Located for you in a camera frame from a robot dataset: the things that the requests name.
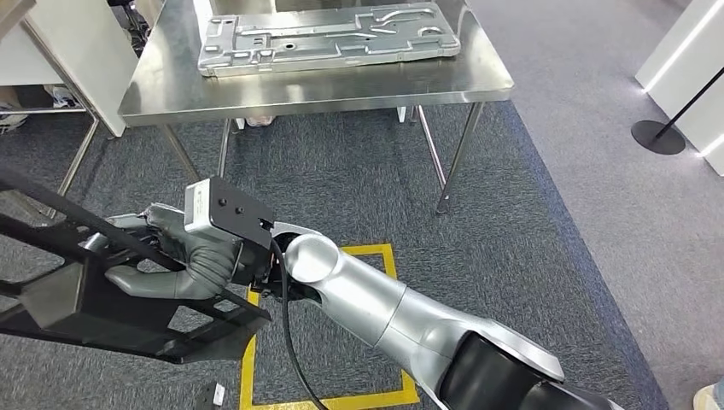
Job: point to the stainless steel workbench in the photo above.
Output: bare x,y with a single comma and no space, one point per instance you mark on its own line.
317,90

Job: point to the black stanchion post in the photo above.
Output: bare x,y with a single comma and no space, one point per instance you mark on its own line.
656,138

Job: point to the pink plastic bag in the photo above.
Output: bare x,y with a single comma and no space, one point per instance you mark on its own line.
260,121

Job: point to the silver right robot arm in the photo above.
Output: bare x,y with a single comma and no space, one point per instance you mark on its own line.
356,305

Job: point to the person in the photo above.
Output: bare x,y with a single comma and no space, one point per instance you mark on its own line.
710,396

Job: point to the white display counter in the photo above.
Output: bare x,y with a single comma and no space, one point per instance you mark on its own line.
679,62

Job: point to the black plastic car part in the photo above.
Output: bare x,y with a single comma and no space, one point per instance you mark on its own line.
62,305

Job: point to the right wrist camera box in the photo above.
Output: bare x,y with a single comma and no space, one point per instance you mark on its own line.
237,212

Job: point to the white board panel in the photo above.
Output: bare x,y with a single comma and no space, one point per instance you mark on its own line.
79,62

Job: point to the small black white robot part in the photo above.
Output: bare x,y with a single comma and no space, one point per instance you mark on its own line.
205,396

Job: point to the stamped grey metal panel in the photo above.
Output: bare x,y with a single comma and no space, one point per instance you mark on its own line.
317,42

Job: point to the steel side table frame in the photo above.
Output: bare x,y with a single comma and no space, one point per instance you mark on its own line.
72,168

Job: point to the black chair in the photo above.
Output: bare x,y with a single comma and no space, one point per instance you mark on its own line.
136,31

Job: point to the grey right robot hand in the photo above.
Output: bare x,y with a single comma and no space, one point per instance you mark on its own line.
169,229

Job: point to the yellow floor tape square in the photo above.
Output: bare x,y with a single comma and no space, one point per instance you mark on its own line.
248,373

